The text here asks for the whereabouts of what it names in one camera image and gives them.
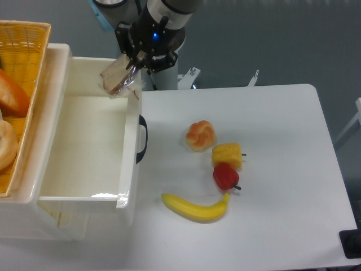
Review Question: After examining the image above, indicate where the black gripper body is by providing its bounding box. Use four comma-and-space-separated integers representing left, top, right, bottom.
115, 8, 186, 72

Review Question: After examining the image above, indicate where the toast slice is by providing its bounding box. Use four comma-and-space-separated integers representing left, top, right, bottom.
100, 55, 144, 100

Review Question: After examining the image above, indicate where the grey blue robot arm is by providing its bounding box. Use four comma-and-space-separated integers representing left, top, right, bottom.
89, 1, 201, 73

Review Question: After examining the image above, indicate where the open upper white drawer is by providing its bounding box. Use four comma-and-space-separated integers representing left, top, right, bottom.
39, 57, 146, 225

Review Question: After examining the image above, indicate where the white drawer cabinet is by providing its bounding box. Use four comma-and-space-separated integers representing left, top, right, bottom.
1, 43, 89, 241

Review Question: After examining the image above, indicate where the orange knotted bread roll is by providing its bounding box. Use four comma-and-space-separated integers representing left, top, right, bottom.
186, 120, 216, 152

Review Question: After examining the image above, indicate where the yellow wicker basket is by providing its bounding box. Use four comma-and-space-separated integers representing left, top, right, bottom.
1, 20, 51, 198

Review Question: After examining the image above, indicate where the yellow corn cob piece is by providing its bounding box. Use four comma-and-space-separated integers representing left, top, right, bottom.
212, 142, 246, 170

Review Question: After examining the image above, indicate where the orange bread loaf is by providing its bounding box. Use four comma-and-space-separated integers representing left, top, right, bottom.
1, 69, 30, 117

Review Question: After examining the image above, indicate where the red bell pepper toy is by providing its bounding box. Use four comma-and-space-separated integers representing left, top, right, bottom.
213, 163, 241, 191

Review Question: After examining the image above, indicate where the yellow banana toy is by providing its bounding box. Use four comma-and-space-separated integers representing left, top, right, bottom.
161, 193, 230, 223

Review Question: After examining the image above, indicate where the pale round bagel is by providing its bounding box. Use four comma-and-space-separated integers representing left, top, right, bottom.
1, 120, 19, 170

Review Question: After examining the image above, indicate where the black device at edge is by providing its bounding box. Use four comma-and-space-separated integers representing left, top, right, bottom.
339, 229, 360, 259

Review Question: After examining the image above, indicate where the black pedestal cable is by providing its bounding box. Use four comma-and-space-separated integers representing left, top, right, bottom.
147, 70, 159, 91

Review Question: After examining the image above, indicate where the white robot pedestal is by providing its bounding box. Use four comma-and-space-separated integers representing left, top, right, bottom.
141, 27, 186, 91

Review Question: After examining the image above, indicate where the white floor bracket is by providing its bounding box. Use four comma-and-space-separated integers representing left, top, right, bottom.
177, 67, 201, 90

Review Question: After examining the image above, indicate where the dark blue drawer handle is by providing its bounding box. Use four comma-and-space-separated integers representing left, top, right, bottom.
136, 115, 148, 164

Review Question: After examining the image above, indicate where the white frame at right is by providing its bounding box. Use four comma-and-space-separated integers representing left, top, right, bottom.
333, 98, 360, 150

